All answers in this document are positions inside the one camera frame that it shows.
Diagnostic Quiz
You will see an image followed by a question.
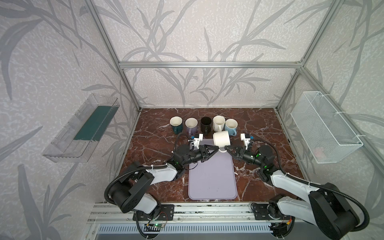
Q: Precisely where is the black enamel mug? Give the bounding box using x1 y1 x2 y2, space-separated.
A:
201 117 212 136

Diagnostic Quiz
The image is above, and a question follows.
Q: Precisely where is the cream round mug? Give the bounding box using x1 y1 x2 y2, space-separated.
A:
213 131 231 153

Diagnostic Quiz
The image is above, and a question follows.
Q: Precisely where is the white wire mesh basket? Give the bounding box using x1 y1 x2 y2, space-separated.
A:
291 91 364 164

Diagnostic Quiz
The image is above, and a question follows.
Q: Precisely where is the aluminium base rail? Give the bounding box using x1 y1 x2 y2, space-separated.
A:
87 202 290 224

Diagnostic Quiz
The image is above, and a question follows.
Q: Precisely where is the light blue mug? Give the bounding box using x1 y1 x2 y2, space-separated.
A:
225 119 238 136

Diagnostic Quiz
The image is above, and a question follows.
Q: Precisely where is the dark green mug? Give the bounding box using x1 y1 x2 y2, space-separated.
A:
170 116 183 135

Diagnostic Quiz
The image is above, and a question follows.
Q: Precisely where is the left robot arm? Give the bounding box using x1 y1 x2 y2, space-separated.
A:
104 133 220 218

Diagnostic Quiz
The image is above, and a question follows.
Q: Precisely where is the aluminium cage frame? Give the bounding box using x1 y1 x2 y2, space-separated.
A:
82 0 384 175

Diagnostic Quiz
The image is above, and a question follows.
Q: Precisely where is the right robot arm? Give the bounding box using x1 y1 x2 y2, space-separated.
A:
225 141 370 240

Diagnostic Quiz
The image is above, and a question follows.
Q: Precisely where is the lavender mug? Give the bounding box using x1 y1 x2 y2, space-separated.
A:
185 118 198 136

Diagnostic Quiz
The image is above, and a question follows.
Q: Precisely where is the clear acrylic wall shelf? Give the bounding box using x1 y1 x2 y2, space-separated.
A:
42 94 120 163

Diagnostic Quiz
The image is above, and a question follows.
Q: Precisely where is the white faceted mug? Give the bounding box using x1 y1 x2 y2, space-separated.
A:
213 116 226 133

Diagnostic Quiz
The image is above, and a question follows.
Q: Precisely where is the lavender plastic tray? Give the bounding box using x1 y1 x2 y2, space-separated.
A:
188 152 238 201

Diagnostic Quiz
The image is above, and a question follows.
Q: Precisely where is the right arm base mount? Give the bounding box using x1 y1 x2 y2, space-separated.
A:
251 203 291 222

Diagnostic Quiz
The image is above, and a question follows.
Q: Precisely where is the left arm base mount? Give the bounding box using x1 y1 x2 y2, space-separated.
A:
133 204 175 221

